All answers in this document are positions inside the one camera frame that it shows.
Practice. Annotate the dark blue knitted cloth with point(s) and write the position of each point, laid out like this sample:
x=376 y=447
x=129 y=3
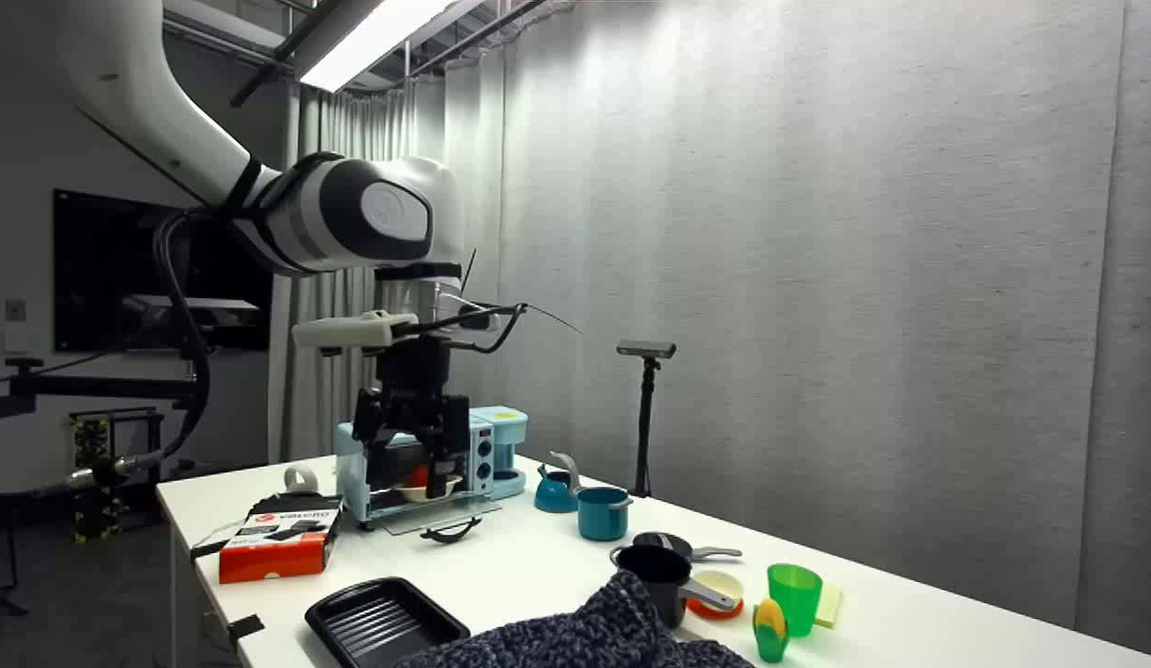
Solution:
x=562 y=640

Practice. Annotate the black grill tray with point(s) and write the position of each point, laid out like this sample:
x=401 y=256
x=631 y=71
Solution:
x=381 y=623

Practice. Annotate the light blue toy oven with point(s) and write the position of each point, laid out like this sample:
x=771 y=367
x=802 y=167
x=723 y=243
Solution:
x=502 y=447

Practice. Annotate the white tape roll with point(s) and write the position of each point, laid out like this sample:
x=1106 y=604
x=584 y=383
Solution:
x=297 y=482

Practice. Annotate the black device on box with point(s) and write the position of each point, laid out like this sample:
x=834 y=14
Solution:
x=292 y=504

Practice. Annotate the green plastic cup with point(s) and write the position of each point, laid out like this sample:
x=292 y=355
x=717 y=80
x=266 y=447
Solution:
x=796 y=599

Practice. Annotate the grey camera on boom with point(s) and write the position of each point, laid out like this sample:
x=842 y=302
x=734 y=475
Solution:
x=168 y=305

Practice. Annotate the orange toy food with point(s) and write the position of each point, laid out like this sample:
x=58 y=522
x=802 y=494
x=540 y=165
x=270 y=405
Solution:
x=717 y=607

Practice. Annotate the black glasses-shaped object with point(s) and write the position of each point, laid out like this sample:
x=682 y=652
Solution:
x=449 y=531

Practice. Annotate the black mug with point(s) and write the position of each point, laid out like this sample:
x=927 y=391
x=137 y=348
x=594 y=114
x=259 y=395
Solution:
x=653 y=583

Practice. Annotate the ceiling light panel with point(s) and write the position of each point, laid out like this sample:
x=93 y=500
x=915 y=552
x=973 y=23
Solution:
x=365 y=44

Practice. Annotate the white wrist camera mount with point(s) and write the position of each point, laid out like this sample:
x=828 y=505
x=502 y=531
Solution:
x=348 y=332

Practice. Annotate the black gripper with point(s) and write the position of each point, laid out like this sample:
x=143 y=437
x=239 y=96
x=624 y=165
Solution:
x=415 y=373

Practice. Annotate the teal blue kettle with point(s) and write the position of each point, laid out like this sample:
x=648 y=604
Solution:
x=554 y=492

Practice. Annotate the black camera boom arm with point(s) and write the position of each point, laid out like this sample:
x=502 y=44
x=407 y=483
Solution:
x=93 y=386

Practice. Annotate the yellow corn toy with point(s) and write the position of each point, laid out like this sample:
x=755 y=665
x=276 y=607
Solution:
x=771 y=634

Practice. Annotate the black wall monitor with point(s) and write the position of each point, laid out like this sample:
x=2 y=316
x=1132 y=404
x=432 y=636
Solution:
x=98 y=274

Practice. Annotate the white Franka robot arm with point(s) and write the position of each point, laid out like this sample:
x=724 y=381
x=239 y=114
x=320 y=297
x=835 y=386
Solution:
x=143 y=88

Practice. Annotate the teal cooking pot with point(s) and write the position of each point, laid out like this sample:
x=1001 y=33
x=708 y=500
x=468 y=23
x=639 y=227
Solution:
x=604 y=518

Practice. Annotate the orange box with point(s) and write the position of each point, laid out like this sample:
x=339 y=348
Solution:
x=272 y=558

